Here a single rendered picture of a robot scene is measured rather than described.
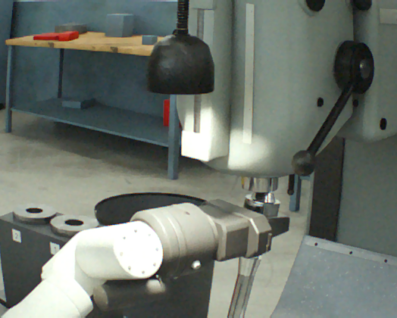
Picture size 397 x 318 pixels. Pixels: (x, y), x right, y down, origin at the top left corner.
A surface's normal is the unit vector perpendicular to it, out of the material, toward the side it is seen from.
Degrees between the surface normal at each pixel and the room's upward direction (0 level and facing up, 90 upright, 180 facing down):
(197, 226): 50
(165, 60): 72
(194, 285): 94
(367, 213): 90
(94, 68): 90
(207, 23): 90
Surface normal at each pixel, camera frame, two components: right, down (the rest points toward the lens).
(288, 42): 0.17, 0.24
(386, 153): -0.66, 0.16
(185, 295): 0.49, 0.29
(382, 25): 0.75, 0.18
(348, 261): -0.57, -0.29
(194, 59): 0.46, -0.08
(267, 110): -0.22, 0.23
